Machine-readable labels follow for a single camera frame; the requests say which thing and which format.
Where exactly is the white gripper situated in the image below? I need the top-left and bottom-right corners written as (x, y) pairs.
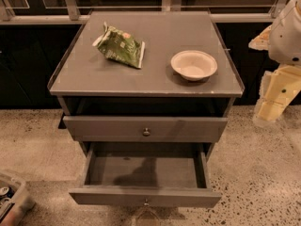
top-left (248, 25), bottom-right (301, 121)

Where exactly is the grey drawer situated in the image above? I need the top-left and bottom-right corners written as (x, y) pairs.
top-left (70, 142), bottom-right (221, 208)
top-left (63, 116), bottom-right (228, 143)

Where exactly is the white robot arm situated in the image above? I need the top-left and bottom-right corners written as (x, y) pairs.
top-left (248, 0), bottom-right (301, 121)

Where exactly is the brass top drawer knob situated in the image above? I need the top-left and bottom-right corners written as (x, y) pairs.
top-left (143, 128), bottom-right (151, 137)

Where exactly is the brass drawer knob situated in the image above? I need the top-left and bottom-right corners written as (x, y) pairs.
top-left (143, 128), bottom-right (151, 137)
top-left (143, 199), bottom-right (150, 206)

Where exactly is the grey wooden drawer cabinet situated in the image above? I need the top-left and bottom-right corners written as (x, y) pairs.
top-left (47, 10), bottom-right (246, 162)

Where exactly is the grey top drawer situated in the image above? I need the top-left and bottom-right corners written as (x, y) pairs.
top-left (63, 116), bottom-right (228, 143)

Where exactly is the brass middle drawer knob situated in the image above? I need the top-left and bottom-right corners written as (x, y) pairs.
top-left (143, 199), bottom-right (150, 206)

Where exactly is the white paper bowl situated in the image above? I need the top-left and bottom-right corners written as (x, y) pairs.
top-left (170, 50), bottom-right (217, 81)

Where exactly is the green chip bag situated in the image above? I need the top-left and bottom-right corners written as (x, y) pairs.
top-left (92, 23), bottom-right (145, 69)

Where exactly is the metal railing with glass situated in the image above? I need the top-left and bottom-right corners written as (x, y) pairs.
top-left (0, 0), bottom-right (290, 24)

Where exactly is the clear plastic storage bin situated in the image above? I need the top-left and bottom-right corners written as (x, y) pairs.
top-left (0, 169), bottom-right (35, 226)

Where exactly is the soda can in bin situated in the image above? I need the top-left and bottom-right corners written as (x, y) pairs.
top-left (0, 186), bottom-right (10, 198)

